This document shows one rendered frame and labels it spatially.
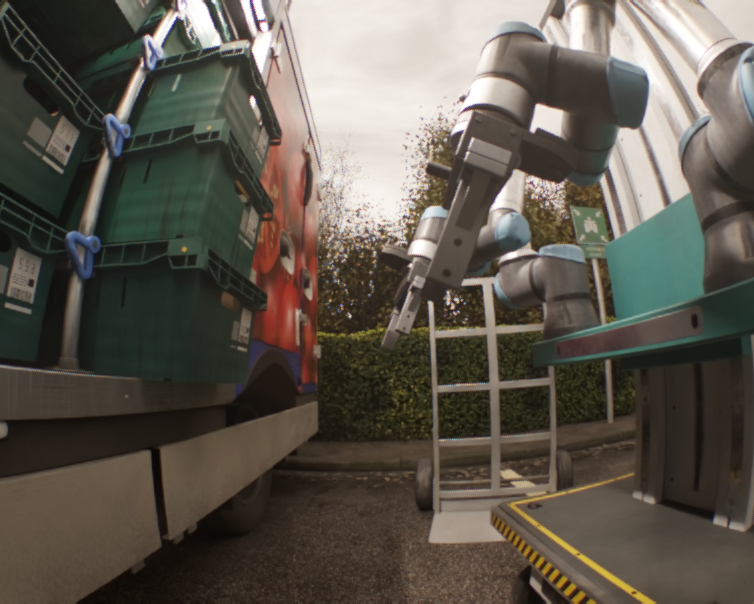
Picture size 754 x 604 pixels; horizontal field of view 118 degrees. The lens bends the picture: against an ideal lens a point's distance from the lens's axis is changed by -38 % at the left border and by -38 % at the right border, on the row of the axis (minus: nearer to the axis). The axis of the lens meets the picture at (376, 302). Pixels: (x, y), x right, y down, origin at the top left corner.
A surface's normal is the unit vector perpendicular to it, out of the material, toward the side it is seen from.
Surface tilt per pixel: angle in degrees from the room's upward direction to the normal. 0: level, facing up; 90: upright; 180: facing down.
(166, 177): 93
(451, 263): 97
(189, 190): 91
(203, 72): 93
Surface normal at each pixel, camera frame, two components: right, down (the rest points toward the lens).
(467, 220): -0.25, 0.40
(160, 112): -0.01, -0.22
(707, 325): -1.00, 0.01
